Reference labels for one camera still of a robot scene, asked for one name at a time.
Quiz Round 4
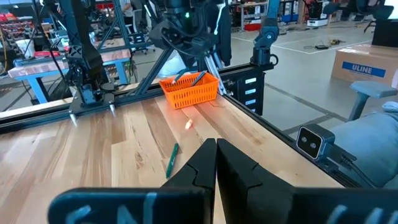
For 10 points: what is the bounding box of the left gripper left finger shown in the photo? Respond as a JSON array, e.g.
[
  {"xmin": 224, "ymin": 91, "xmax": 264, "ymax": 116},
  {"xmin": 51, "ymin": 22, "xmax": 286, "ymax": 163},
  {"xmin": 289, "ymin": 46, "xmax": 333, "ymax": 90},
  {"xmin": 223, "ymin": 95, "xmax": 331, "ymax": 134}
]
[{"xmin": 48, "ymin": 138, "xmax": 216, "ymax": 224}]

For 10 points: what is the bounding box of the blue chair armrest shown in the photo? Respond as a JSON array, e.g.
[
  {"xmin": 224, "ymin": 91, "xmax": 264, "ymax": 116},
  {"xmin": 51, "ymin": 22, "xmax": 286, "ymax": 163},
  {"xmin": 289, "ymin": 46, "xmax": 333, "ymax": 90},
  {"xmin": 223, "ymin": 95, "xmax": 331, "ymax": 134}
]
[{"xmin": 347, "ymin": 80, "xmax": 398, "ymax": 123}]

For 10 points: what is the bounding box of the green pencil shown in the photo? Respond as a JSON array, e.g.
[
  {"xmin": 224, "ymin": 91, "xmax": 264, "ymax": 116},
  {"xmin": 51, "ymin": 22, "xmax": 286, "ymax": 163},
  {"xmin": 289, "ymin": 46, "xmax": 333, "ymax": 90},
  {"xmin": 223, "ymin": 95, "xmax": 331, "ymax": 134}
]
[{"xmin": 190, "ymin": 70, "xmax": 208, "ymax": 88}]

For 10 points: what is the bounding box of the floor cable bundle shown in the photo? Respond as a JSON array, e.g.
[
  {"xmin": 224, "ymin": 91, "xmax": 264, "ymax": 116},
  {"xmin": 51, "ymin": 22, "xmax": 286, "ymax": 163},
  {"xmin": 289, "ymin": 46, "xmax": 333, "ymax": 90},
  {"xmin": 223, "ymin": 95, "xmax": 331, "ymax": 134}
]
[{"xmin": 303, "ymin": 37, "xmax": 346, "ymax": 51}]

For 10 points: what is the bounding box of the dark green printed crayon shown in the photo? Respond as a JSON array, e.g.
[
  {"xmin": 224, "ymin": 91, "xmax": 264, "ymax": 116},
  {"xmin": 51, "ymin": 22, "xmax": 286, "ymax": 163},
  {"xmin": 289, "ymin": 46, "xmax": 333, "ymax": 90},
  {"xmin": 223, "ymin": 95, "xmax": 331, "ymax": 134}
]
[{"xmin": 165, "ymin": 142, "xmax": 180, "ymax": 179}]

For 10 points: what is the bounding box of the black camera cable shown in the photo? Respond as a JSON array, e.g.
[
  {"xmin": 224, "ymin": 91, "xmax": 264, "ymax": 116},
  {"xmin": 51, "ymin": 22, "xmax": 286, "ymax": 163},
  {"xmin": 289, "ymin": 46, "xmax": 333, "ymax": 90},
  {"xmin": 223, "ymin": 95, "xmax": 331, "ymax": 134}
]
[{"xmin": 323, "ymin": 144, "xmax": 379, "ymax": 189}]

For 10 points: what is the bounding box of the silver bracket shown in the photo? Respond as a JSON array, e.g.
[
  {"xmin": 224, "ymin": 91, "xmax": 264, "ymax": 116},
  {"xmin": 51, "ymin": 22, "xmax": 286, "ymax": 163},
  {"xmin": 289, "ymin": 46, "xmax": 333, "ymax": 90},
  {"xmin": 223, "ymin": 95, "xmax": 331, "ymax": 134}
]
[{"xmin": 202, "ymin": 52, "xmax": 227, "ymax": 96}]

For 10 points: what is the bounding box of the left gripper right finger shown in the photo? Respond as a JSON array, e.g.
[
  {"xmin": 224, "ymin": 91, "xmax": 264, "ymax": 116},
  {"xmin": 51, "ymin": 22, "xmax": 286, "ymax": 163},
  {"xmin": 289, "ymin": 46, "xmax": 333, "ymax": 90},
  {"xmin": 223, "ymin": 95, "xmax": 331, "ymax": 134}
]
[{"xmin": 216, "ymin": 138, "xmax": 398, "ymax": 224}]

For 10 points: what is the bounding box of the printed cardboard box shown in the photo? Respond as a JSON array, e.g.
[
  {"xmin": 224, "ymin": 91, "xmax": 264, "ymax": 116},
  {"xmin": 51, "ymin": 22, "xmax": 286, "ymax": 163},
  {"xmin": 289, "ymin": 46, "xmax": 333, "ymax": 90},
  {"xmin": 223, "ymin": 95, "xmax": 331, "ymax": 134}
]
[{"xmin": 330, "ymin": 43, "xmax": 398, "ymax": 87}]

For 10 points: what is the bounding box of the grey depth camera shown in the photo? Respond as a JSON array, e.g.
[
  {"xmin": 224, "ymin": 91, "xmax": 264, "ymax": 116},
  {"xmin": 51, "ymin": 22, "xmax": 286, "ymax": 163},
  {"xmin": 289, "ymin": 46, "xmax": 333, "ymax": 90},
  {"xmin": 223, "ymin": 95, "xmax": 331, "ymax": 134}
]
[{"xmin": 295, "ymin": 123, "xmax": 337, "ymax": 162}]

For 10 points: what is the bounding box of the black aluminium frame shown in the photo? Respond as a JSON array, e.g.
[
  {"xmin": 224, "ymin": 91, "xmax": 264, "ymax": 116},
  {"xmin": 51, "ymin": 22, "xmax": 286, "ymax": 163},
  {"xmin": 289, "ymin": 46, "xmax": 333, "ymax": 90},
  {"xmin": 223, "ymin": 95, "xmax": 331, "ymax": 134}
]
[{"xmin": 0, "ymin": 0, "xmax": 361, "ymax": 190}]

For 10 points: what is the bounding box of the white bucket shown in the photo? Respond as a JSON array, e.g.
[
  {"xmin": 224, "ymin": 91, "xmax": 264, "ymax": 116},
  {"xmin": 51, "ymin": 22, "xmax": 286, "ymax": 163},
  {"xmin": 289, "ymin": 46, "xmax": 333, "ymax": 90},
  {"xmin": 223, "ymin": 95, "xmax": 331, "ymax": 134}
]
[{"xmin": 14, "ymin": 39, "xmax": 35, "ymax": 59}]

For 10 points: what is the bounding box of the blue grey bench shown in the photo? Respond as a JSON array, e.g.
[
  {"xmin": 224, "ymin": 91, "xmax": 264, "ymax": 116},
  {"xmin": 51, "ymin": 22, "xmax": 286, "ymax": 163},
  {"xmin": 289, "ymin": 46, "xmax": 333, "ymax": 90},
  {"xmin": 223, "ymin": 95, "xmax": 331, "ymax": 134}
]
[{"xmin": 7, "ymin": 48, "xmax": 133, "ymax": 105}]

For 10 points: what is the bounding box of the orange plastic bin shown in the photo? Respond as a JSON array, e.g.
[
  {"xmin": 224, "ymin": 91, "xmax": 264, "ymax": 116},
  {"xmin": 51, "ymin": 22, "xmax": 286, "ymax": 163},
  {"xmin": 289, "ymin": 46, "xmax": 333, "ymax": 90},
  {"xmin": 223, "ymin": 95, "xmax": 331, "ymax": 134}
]
[{"xmin": 159, "ymin": 71, "xmax": 221, "ymax": 110}]

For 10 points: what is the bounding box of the black hanging jacket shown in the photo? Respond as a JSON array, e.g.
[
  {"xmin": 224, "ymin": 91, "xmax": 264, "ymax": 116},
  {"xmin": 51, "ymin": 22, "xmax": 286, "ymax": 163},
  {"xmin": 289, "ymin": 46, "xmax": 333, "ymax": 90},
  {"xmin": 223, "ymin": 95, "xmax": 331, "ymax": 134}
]
[{"xmin": 205, "ymin": 0, "xmax": 233, "ymax": 67}]

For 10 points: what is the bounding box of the black drawer cabinet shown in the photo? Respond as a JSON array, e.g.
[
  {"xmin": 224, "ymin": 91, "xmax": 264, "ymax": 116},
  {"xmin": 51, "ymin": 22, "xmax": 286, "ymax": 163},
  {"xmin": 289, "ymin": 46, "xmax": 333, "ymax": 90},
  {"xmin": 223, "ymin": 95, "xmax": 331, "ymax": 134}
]
[{"xmin": 222, "ymin": 65, "xmax": 266, "ymax": 116}]

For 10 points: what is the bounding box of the black office chair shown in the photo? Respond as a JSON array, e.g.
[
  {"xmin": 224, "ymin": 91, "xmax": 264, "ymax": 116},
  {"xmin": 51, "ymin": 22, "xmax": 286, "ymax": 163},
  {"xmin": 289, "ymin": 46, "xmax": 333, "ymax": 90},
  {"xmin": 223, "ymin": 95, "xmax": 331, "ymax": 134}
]
[{"xmin": 351, "ymin": 0, "xmax": 394, "ymax": 34}]

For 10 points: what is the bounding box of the blue pencil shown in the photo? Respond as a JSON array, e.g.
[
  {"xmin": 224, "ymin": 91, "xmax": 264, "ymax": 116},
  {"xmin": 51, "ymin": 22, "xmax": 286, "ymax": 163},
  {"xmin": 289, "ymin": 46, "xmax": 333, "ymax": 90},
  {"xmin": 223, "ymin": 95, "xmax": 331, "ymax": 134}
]
[{"xmin": 172, "ymin": 70, "xmax": 191, "ymax": 85}]

